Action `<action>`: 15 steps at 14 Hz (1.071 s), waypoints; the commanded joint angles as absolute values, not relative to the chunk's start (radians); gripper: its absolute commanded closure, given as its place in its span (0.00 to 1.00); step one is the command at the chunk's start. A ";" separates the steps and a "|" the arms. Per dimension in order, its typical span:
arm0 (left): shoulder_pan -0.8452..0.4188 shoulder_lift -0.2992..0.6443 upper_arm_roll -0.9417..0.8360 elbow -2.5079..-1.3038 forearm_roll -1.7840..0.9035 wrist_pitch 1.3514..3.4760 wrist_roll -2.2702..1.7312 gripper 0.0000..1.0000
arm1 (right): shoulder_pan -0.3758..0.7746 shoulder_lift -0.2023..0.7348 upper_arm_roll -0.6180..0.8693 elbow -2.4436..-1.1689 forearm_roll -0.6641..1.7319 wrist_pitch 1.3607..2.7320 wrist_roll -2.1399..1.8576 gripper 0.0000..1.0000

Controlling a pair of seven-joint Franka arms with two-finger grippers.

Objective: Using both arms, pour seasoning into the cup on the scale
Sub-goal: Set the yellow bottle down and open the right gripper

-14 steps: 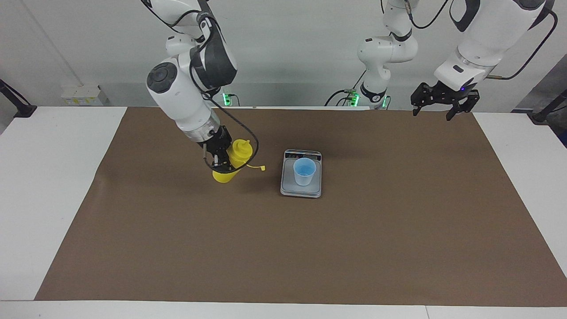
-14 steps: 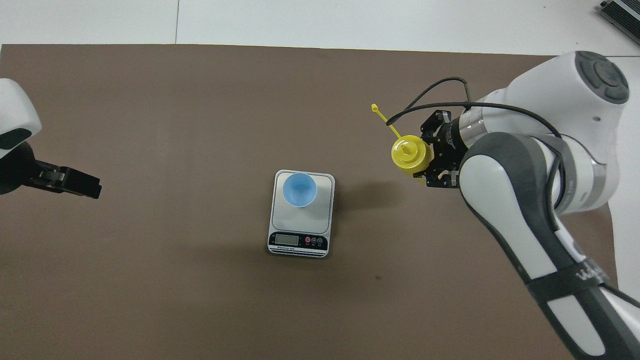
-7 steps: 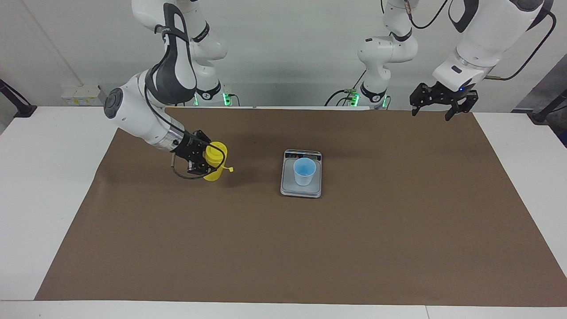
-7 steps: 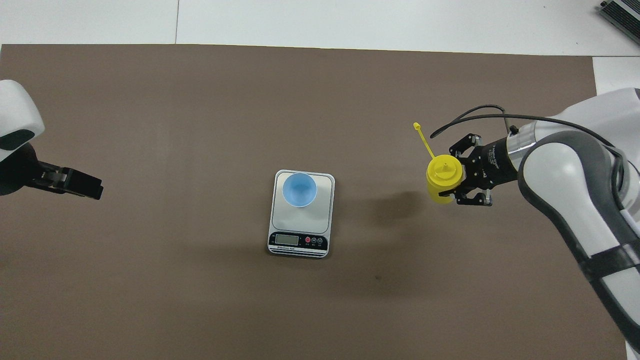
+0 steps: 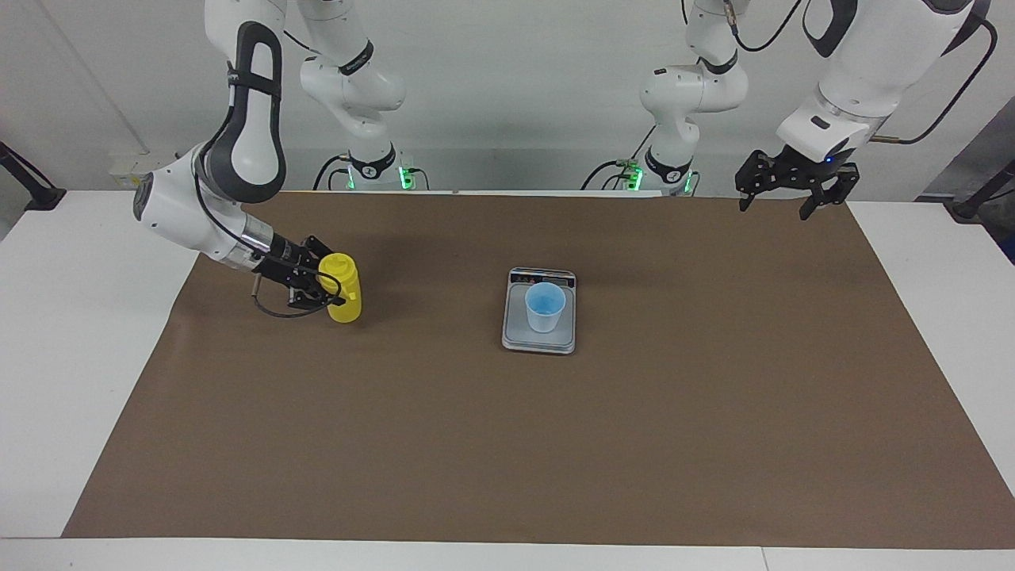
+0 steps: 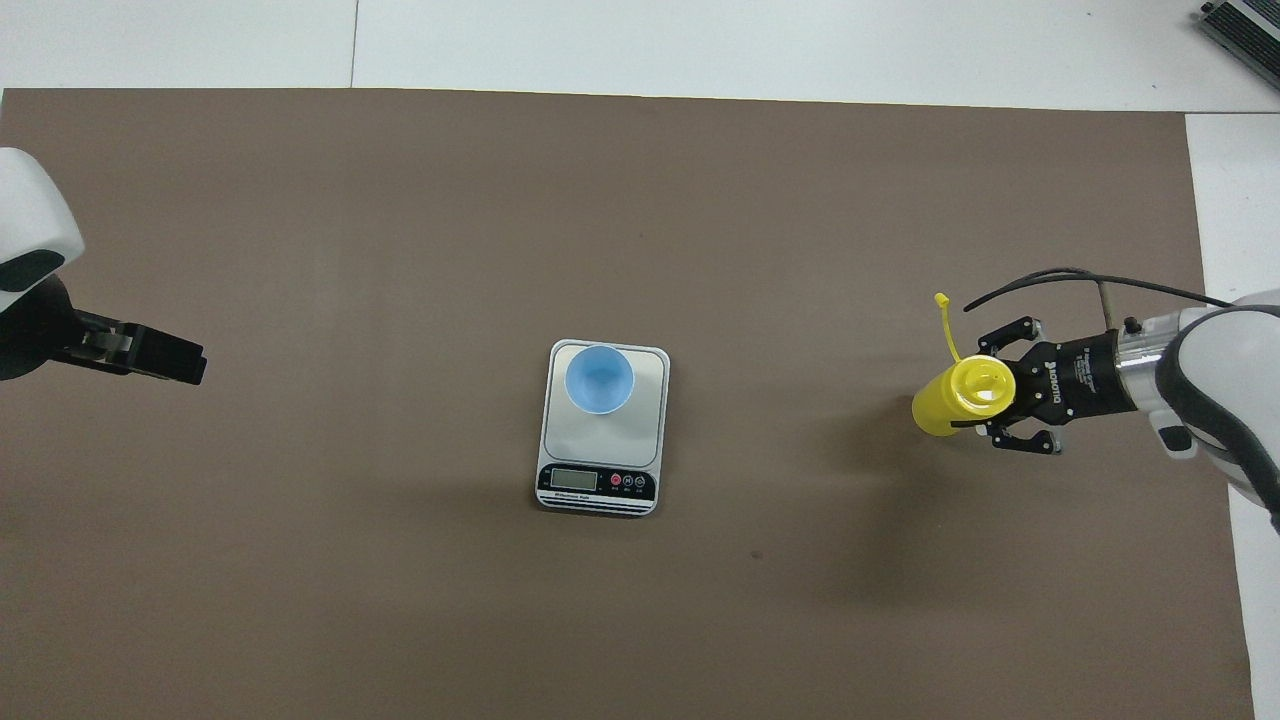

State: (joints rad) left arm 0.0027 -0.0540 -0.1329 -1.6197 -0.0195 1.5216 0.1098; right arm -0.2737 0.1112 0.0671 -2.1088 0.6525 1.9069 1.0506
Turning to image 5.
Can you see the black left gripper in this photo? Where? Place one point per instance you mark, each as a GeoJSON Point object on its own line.
{"type": "Point", "coordinates": [793, 168]}

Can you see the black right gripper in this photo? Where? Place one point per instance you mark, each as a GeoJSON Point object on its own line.
{"type": "Point", "coordinates": [289, 262]}

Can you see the yellow squeeze bottle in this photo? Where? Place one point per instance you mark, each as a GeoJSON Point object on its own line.
{"type": "Point", "coordinates": [349, 311]}

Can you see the light blue plastic cup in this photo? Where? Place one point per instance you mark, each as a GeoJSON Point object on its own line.
{"type": "Point", "coordinates": [545, 317]}

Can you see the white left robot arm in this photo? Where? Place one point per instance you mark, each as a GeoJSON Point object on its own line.
{"type": "Point", "coordinates": [872, 55]}

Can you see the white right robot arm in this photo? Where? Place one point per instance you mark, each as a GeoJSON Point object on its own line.
{"type": "Point", "coordinates": [246, 135]}

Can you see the silver digital kitchen scale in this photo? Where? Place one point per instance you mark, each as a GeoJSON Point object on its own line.
{"type": "Point", "coordinates": [523, 339]}

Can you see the black clamp stand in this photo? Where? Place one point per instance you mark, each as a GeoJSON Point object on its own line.
{"type": "Point", "coordinates": [971, 208]}
{"type": "Point", "coordinates": [44, 197]}

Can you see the brown paper table mat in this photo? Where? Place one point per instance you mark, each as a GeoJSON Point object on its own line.
{"type": "Point", "coordinates": [476, 444]}

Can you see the white power strip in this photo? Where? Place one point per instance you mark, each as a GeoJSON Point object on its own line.
{"type": "Point", "coordinates": [127, 170]}

